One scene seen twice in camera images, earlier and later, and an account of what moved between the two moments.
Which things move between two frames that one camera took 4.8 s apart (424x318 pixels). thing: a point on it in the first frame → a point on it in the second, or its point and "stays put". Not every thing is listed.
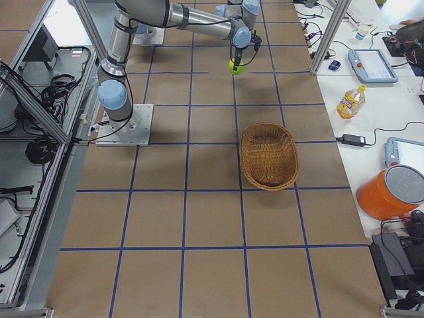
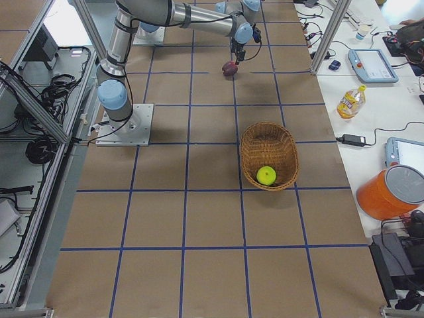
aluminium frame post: [343, 6] stays put
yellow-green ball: [240, 67] → [266, 175]
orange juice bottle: [351, 103] stays put
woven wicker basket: [269, 156] stays put
